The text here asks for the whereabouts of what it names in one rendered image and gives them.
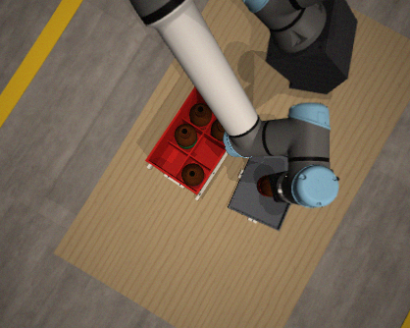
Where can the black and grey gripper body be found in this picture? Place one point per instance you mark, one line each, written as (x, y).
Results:
(276, 182)

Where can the red divided crate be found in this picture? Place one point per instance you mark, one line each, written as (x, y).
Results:
(169, 157)

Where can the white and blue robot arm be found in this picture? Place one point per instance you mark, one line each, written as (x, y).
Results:
(304, 135)

